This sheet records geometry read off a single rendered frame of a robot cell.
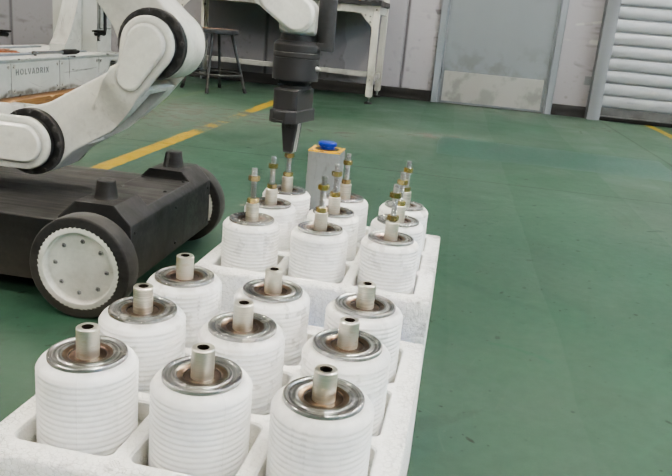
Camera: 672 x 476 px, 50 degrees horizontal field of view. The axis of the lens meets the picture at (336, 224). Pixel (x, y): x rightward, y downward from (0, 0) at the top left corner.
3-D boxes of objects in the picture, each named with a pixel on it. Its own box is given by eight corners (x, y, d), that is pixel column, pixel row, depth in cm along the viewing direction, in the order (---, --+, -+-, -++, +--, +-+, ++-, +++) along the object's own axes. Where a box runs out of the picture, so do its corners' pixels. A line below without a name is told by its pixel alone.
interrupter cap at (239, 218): (242, 212, 125) (242, 209, 125) (281, 220, 123) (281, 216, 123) (220, 222, 118) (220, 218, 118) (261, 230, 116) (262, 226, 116)
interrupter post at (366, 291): (353, 310, 87) (356, 285, 86) (356, 303, 90) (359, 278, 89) (372, 313, 87) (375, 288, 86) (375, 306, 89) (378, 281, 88)
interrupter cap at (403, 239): (358, 240, 116) (359, 235, 116) (382, 231, 122) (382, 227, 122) (399, 251, 112) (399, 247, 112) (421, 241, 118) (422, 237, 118)
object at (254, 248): (234, 304, 131) (240, 209, 126) (282, 315, 128) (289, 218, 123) (207, 322, 123) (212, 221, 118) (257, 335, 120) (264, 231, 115)
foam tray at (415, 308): (186, 367, 121) (189, 267, 116) (253, 289, 158) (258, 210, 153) (415, 407, 115) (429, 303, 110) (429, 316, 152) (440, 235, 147)
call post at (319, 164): (296, 285, 163) (307, 150, 154) (303, 275, 169) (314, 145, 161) (327, 290, 162) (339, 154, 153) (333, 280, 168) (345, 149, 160)
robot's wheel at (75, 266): (29, 311, 137) (26, 210, 132) (43, 301, 142) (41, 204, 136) (127, 326, 134) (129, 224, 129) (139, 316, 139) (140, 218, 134)
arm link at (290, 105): (284, 114, 146) (288, 54, 143) (328, 120, 143) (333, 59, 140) (255, 120, 135) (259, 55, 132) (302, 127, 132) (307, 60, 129)
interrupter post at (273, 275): (260, 295, 89) (262, 270, 88) (266, 289, 92) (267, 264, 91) (279, 298, 89) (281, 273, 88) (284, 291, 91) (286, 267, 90)
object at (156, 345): (82, 465, 82) (81, 320, 77) (122, 422, 91) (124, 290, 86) (160, 482, 80) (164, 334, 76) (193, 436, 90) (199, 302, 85)
